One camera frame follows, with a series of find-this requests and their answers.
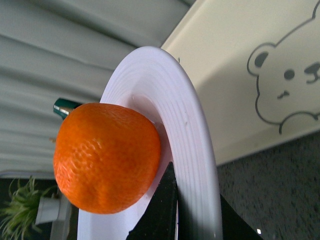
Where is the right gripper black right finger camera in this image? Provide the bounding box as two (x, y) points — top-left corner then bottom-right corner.
(220, 194), (263, 240)

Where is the dark green mug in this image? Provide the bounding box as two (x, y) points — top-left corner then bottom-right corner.
(52, 98), (82, 120)

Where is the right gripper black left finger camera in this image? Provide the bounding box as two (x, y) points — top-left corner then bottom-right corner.
(126, 162), (179, 240)

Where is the white ridged plate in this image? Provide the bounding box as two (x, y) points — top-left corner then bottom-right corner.
(77, 46), (223, 240)

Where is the green potted plant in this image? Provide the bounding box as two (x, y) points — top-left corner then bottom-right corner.
(0, 176), (58, 240)

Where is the beige bear tray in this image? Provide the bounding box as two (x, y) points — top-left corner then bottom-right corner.
(162, 0), (320, 165)

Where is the orange mandarin fruit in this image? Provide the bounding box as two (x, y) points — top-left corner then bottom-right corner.
(53, 103), (161, 214)

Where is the grey curtain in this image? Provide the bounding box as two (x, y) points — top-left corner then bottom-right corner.
(0, 0), (193, 171)

